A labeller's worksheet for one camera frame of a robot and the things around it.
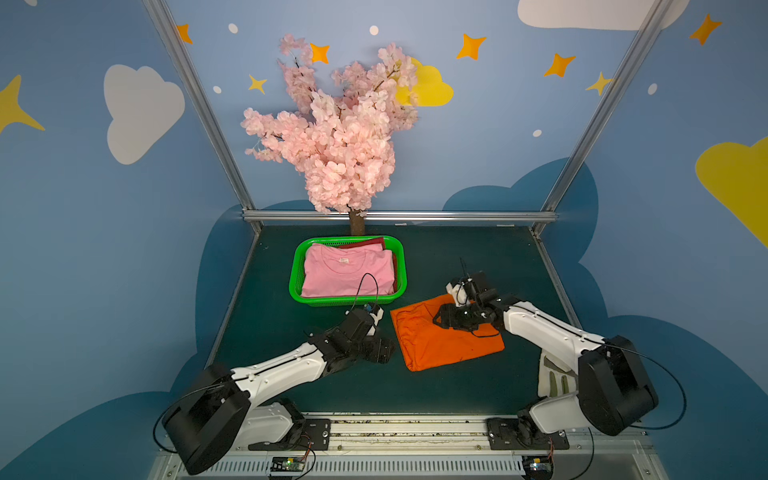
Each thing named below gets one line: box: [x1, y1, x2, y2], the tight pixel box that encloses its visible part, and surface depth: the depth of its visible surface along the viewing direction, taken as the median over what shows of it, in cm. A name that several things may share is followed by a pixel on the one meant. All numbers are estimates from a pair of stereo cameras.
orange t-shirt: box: [390, 294, 505, 372], surface depth 90 cm
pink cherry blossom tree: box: [242, 34, 419, 235], surface depth 71 cm
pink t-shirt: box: [301, 243, 395, 297], surface depth 103 cm
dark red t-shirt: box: [338, 237, 385, 251], surface depth 109 cm
